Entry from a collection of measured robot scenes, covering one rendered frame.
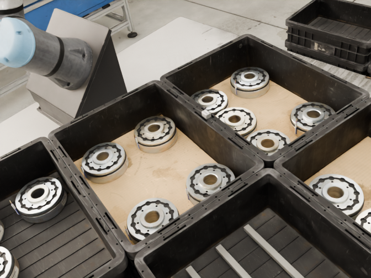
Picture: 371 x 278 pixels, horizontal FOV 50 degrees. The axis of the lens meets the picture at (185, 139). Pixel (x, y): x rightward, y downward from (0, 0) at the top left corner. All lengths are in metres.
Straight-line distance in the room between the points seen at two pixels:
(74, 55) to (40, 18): 1.70
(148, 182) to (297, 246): 0.34
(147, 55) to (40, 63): 0.57
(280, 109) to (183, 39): 0.72
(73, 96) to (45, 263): 0.53
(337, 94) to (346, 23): 1.17
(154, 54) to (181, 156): 0.72
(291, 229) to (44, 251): 0.48
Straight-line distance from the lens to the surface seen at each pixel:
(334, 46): 1.85
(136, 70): 1.50
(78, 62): 1.15
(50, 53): 1.11
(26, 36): 1.08
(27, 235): 0.91
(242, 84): 1.07
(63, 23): 1.33
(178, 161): 0.92
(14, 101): 2.95
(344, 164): 0.91
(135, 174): 0.91
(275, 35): 3.03
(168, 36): 1.68
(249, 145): 0.79
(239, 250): 0.76
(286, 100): 1.06
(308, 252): 0.77
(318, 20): 2.15
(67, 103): 1.22
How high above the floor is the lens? 1.48
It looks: 42 degrees down
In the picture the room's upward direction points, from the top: 11 degrees counter-clockwise
